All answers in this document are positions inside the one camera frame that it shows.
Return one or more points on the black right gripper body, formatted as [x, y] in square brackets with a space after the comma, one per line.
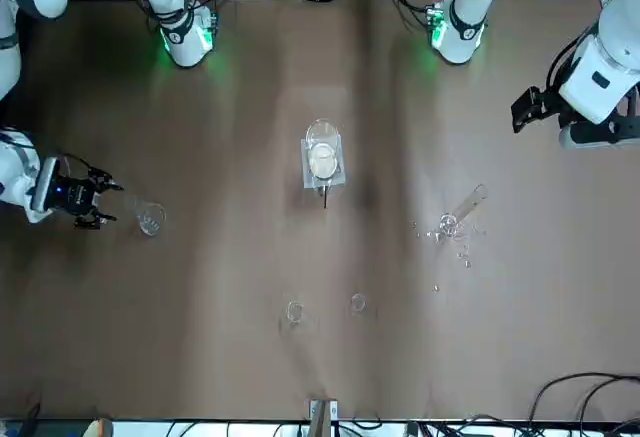
[77, 196]

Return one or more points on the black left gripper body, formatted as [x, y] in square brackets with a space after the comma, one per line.
[552, 102]

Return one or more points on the clear glass conical flask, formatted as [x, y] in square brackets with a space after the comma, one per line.
[151, 219]

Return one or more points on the clear glass graduated cylinder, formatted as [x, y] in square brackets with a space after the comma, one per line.
[465, 207]

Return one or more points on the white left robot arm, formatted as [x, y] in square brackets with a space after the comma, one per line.
[467, 2]

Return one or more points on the clear glass beaker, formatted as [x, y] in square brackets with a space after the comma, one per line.
[322, 134]

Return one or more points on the small clear glass vial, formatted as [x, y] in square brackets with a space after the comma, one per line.
[295, 311]
[358, 303]

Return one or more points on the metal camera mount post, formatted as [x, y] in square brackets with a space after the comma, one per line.
[322, 417]

